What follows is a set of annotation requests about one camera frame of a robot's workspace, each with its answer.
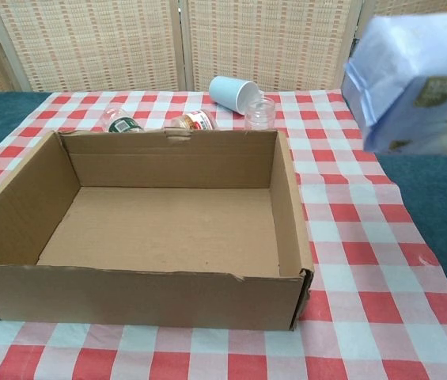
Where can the red white checkered tablecloth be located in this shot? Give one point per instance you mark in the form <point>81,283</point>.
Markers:
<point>365,316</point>

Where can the woven bamboo folding screen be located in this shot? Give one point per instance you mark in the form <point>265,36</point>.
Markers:
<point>167,43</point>

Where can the open brown cardboard box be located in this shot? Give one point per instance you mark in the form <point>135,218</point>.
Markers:
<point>160,221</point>

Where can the white tissue pack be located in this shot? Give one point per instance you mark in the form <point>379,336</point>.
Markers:
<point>413,79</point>

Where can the teal table cover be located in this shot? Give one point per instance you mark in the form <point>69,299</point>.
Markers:
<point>436,198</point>

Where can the red label plastic jar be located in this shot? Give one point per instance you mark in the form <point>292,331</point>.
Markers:
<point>199,120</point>

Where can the clear empty plastic jar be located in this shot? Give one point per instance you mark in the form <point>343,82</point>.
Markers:
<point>260,115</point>

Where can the white plastic cup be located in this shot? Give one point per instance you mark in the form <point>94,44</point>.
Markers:
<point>233,94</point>

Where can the green label plastic jar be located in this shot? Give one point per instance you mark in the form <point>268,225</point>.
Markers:
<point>122,122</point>

